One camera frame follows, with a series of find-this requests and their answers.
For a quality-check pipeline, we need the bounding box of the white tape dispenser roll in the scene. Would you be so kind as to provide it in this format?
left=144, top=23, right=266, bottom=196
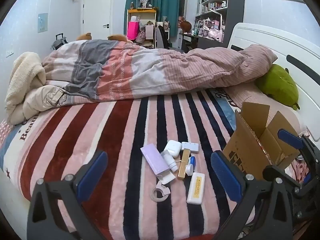
left=150, top=181, right=171, bottom=203

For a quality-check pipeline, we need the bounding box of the white tube bottle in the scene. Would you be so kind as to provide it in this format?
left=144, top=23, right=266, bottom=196
left=161, top=150, right=178, bottom=172

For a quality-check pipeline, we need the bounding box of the white earbuds case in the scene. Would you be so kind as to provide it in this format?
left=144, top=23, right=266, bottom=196
left=164, top=140, right=182, bottom=158

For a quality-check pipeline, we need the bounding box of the brown cardboard box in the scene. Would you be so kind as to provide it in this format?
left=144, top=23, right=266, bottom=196
left=223, top=102, right=299, bottom=179

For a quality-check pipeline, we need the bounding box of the green plush toy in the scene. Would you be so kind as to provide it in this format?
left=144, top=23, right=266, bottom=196
left=254, top=64, right=300, bottom=111

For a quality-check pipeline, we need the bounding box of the pink ribbed pillow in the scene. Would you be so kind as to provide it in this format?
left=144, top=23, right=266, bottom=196
left=223, top=82, right=308, bottom=135

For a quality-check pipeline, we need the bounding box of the white eraser box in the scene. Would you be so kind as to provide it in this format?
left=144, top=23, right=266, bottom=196
left=187, top=172, right=205, bottom=205

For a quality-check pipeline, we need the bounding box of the white bed headboard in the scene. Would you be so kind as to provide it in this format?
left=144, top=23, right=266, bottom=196
left=228, top=23, right=319, bottom=145

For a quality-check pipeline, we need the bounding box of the blue white contact lens case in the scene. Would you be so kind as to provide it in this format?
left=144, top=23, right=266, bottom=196
left=185, top=155, right=196, bottom=176

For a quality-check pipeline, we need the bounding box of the gold rectangular box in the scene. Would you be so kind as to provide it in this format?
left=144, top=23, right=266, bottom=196
left=177, top=148, right=190, bottom=179

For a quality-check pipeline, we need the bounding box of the small white rectangular box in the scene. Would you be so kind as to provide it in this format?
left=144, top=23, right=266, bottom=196
left=181, top=142, right=199, bottom=153

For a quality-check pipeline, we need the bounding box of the striped pink bed blanket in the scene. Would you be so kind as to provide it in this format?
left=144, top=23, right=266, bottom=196
left=1, top=89, right=237, bottom=239

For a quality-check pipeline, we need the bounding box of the lilac flat box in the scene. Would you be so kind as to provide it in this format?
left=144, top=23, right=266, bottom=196
left=140, top=144, right=169, bottom=175

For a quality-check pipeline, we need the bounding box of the cream fleece blanket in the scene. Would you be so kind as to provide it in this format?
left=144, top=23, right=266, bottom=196
left=5, top=52, right=65, bottom=125

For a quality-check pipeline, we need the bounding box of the grey bookshelf with items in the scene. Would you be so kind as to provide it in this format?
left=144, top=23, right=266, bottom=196
left=195, top=0, right=245, bottom=49

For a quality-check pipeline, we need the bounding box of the brown plush toy on desk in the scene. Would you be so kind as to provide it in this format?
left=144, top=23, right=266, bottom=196
left=178, top=16, right=192, bottom=33

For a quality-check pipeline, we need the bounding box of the patchwork pink grey duvet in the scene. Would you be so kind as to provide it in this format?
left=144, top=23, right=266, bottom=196
left=42, top=40, right=277, bottom=104

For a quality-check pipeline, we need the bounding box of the black desk chair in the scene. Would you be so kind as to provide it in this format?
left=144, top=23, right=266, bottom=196
left=156, top=25, right=184, bottom=53

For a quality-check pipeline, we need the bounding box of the black suitcase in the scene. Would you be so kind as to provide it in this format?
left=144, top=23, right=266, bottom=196
left=52, top=33, right=68, bottom=50

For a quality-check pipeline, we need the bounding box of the brown plush bear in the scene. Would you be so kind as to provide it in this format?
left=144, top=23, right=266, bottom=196
left=76, top=33, right=133, bottom=44

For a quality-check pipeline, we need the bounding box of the yellow white shelf unit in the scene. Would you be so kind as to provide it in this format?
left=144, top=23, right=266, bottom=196
left=126, top=9, right=157, bottom=49

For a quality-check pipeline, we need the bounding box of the bright pink gift bag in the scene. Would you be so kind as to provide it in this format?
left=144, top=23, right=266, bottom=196
left=127, top=21, right=139, bottom=40

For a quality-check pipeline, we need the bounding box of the white door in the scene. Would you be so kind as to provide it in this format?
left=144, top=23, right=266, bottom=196
left=82, top=0, right=112, bottom=40

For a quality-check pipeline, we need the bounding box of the blue wall poster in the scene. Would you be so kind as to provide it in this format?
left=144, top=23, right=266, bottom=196
left=37, top=13, right=48, bottom=33

